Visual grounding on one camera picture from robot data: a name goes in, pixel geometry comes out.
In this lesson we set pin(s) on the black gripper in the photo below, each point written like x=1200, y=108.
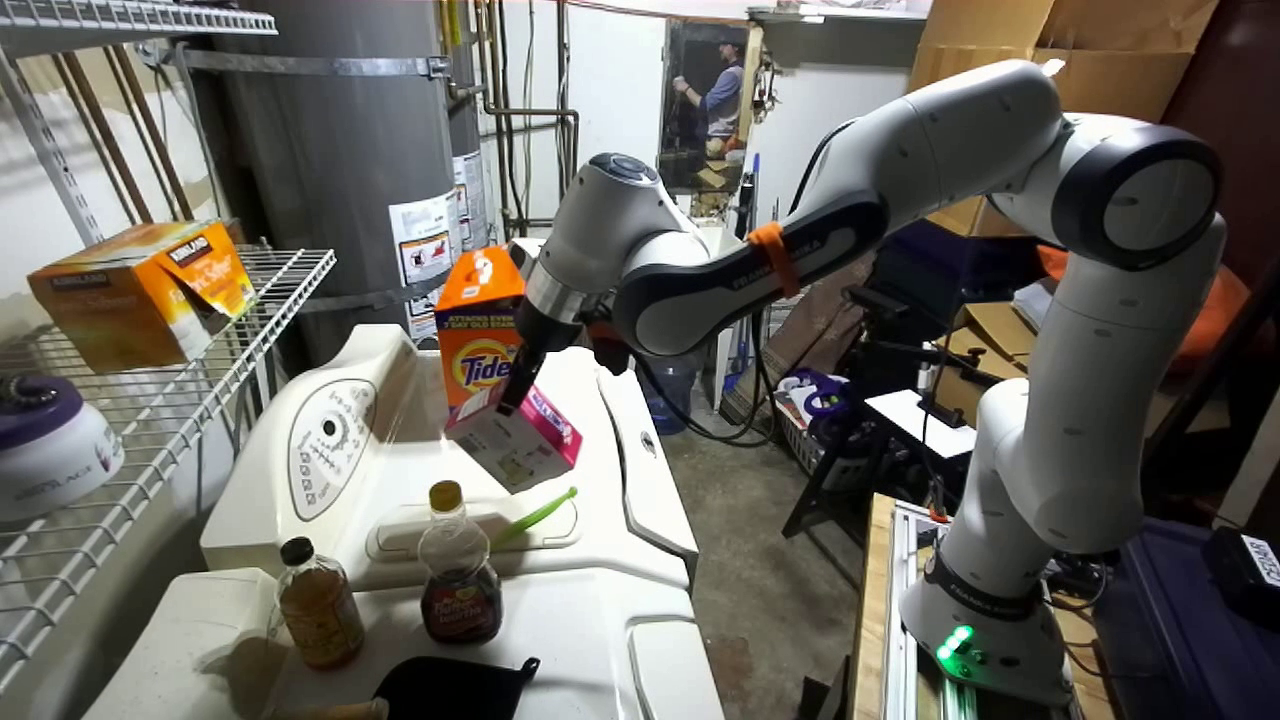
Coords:
x=546, y=343

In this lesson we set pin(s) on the pink Sweet'N Low box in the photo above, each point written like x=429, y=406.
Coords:
x=513, y=444

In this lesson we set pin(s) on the orange band on arm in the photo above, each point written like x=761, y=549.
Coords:
x=774, y=262

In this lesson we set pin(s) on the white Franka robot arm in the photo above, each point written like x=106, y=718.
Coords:
x=1064, y=402

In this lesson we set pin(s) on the orange Tide detergent box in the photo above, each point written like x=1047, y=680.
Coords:
x=465, y=361

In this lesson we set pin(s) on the orange cardboard box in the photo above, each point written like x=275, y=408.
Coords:
x=123, y=304

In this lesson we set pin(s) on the brown cardboard box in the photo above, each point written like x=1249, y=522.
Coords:
x=1135, y=41

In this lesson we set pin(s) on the green plastic tool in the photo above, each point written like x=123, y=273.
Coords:
x=536, y=514

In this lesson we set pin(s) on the blue water jug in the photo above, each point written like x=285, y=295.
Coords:
x=669, y=398

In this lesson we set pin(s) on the clear bottle yellow cap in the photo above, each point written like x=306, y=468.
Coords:
x=463, y=602

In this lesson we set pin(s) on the white appliance lid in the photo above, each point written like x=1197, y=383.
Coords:
x=587, y=654

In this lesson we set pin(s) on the amber bottle black cap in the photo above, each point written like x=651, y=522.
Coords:
x=323, y=613

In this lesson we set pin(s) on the dark cloth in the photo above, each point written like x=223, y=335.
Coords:
x=453, y=689

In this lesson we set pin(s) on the grey water heater tank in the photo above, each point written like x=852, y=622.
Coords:
x=332, y=133

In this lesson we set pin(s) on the vertical metal pipe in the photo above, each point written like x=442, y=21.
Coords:
x=565, y=80

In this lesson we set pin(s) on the black folding stand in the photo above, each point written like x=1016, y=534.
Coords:
x=852, y=452

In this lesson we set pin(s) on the person in blue shirt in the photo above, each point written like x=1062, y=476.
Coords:
x=720, y=93

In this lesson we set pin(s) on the wooden table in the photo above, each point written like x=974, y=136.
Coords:
x=872, y=627

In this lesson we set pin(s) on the white cabinet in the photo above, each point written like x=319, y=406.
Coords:
x=824, y=80

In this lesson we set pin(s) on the purple and white container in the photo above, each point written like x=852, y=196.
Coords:
x=54, y=452

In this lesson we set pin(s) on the dark purple bin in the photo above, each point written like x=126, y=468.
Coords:
x=1172, y=642

